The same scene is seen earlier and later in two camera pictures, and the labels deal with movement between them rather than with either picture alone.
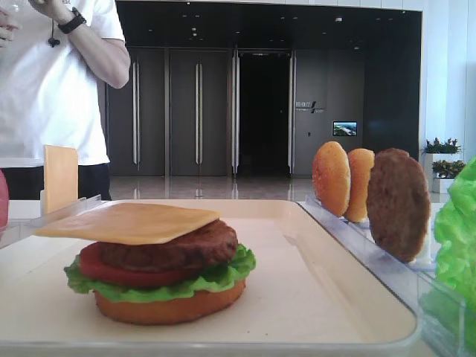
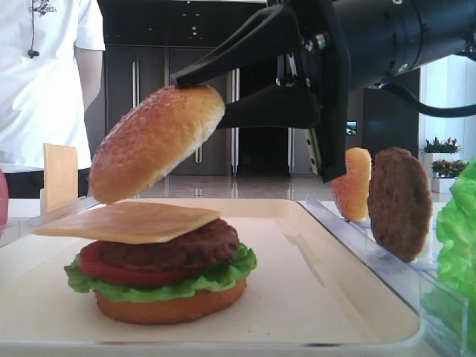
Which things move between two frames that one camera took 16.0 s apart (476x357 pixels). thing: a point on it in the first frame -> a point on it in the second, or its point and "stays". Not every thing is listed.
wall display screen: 344,128 stays
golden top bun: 331,178 -> 149,135
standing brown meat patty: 399,205 stays
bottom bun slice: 204,305 stays
